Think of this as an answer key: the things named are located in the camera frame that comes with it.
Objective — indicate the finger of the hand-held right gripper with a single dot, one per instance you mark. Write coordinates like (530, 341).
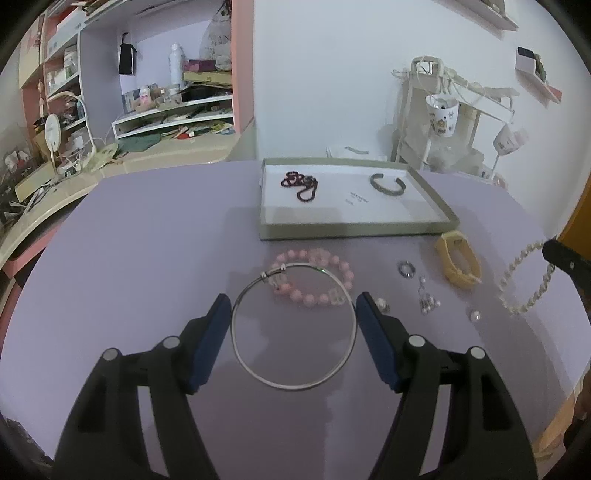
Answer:
(565, 261)

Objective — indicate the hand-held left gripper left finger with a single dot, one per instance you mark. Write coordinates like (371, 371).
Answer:
(210, 341)

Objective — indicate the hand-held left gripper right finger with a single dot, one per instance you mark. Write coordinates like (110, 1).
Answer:
(376, 341)

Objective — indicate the pearl drop earrings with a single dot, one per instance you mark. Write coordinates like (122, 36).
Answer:
(424, 304)

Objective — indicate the silver bangle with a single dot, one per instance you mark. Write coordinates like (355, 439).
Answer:
(267, 277)

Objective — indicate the yellow watch band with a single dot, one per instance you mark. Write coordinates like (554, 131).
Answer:
(455, 272)

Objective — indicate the grey-green box tray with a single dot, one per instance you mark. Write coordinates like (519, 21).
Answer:
(323, 207)

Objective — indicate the small printed white mug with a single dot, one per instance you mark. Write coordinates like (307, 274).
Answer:
(507, 141)

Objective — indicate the white plastic bag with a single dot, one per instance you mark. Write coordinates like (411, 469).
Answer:
(450, 157)

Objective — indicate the white paper bag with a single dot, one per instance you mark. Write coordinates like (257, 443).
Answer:
(355, 154)

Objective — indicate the tall printed white mug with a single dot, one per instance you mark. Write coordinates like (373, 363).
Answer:
(442, 117)

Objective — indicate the cream desk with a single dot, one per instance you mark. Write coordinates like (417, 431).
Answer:
(175, 150)

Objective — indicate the green cloth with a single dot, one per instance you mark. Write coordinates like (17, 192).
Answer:
(138, 144)

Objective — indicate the cream desk lamp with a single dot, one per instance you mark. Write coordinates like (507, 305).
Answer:
(99, 157)

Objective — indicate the white desk organizer trays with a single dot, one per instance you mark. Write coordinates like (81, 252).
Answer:
(138, 122)

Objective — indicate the round standing mirror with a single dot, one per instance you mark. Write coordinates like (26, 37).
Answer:
(52, 131)

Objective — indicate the olive flat box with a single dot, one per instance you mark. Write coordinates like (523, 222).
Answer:
(207, 78)

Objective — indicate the pink white shelving unit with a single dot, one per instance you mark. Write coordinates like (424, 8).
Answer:
(242, 69)

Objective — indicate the purple box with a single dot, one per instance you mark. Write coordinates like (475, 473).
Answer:
(202, 65)

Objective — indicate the white bottle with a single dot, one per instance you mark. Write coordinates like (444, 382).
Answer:
(177, 64)

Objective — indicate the clear plastic bag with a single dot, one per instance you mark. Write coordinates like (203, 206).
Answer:
(216, 39)

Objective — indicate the long white wall shelf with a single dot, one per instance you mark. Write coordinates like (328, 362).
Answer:
(494, 16)

